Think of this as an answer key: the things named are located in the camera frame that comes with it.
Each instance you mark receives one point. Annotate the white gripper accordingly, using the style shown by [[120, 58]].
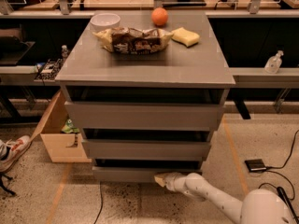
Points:
[[171, 181]]

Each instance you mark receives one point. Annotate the grey bottom drawer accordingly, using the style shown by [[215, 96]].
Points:
[[140, 171]]

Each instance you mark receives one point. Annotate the grey drawer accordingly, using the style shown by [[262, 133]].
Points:
[[140, 171], [108, 108], [146, 145]]

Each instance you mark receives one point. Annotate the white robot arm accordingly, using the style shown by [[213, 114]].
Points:
[[260, 206]]

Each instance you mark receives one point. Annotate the grey middle drawer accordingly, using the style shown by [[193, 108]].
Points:
[[146, 145]]

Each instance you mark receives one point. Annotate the grey drawer cabinet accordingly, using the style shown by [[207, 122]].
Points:
[[201, 66]]

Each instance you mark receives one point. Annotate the grey top drawer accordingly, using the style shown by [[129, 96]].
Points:
[[108, 108]]

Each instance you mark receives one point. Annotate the black foot pedal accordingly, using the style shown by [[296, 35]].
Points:
[[255, 165]]

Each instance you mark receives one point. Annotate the cardboard box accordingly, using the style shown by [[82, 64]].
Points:
[[61, 147]]

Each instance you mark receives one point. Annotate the green packet in box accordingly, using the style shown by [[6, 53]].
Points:
[[69, 127]]

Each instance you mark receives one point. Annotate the black handheld device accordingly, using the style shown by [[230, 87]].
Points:
[[283, 196]]

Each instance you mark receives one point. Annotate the yellow sponge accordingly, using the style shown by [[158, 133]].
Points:
[[185, 37]]

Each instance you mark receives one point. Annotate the brown snack bag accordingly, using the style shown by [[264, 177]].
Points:
[[126, 40]]

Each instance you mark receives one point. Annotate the white red sneaker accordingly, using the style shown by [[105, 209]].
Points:
[[11, 150]]

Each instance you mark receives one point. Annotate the tray of small parts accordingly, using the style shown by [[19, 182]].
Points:
[[48, 70]]

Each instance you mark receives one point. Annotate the clear sanitizer bottle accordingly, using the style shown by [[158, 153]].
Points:
[[274, 63]]

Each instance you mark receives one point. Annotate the small clear bottle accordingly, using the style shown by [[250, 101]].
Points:
[[65, 52]]

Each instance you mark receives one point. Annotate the orange fruit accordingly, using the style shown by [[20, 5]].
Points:
[[159, 16]]

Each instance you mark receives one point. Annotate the white bowl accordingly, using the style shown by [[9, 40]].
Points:
[[103, 21]]

